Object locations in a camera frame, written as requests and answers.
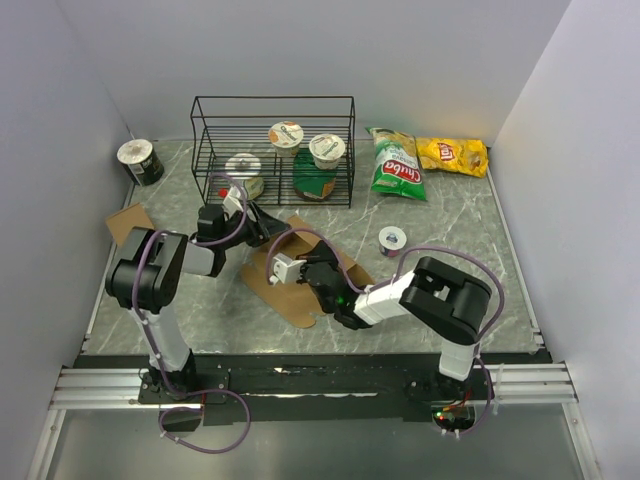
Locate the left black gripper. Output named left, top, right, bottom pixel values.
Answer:
left=219, top=201, right=291, bottom=250

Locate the brown cardboard box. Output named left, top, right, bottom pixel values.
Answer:
left=240, top=216, right=374, bottom=330

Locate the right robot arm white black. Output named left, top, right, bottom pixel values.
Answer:
left=296, top=241, right=492, bottom=399

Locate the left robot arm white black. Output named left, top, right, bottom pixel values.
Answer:
left=105, top=200, right=291, bottom=402

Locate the small folded cardboard box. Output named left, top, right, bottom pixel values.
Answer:
left=105, top=203, right=155, bottom=247

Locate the white lidded cup lower shelf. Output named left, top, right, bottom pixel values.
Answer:
left=225, top=153, right=264, bottom=200

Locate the small purple yogurt cup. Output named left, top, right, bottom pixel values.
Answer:
left=378, top=226, right=407, bottom=257

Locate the yogurt cup orange label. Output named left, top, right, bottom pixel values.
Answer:
left=268, top=121, right=304, bottom=158

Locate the yogurt cup beige label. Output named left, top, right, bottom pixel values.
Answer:
left=309, top=133, right=346, bottom=170

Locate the green Chuba chips bag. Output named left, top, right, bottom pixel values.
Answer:
left=367, top=127, right=427, bottom=201

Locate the black can white lid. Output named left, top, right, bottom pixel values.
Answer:
left=116, top=139, right=164, bottom=186

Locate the yellow Lays chips bag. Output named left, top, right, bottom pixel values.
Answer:
left=416, top=137, right=489, bottom=178

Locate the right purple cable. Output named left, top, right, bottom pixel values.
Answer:
left=264, top=227, right=506, bottom=436

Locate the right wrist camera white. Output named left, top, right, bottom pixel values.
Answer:
left=268, top=253, right=306, bottom=285

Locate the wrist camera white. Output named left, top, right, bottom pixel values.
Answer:
left=218, top=186, right=247, bottom=217
left=268, top=253, right=306, bottom=285

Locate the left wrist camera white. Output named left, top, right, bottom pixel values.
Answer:
left=218, top=186, right=247, bottom=217

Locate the black wire rack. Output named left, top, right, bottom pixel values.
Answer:
left=190, top=95, right=356, bottom=208

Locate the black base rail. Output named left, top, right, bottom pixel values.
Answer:
left=59, top=350, right=553, bottom=432

